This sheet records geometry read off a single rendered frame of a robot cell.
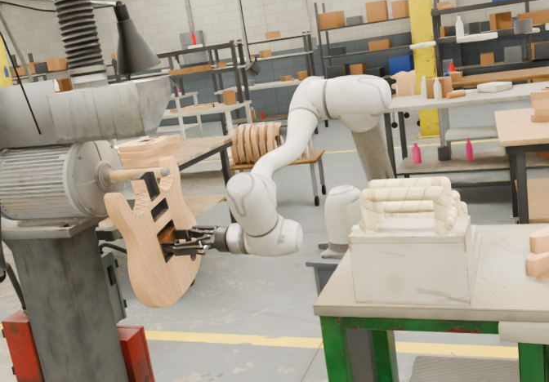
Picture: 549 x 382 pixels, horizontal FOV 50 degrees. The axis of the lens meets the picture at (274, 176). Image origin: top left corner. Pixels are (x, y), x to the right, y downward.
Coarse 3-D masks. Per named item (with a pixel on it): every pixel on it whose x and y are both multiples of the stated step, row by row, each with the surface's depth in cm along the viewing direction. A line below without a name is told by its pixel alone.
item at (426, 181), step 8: (368, 184) 147; (376, 184) 146; (384, 184) 145; (392, 184) 144; (400, 184) 144; (408, 184) 143; (416, 184) 142; (424, 184) 141; (432, 184) 141; (440, 184) 140
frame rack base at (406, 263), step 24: (432, 216) 148; (360, 240) 141; (384, 240) 139; (408, 240) 137; (432, 240) 135; (456, 240) 132; (360, 264) 143; (384, 264) 141; (408, 264) 138; (432, 264) 136; (456, 264) 134; (360, 288) 144; (384, 288) 142; (408, 288) 140; (432, 288) 138; (456, 288) 135
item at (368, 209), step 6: (360, 198) 140; (360, 204) 141; (366, 204) 139; (372, 204) 140; (366, 210) 140; (372, 210) 140; (366, 216) 140; (372, 216) 140; (366, 222) 141; (372, 222) 140; (366, 228) 141; (372, 228) 141; (366, 234) 142; (372, 234) 141
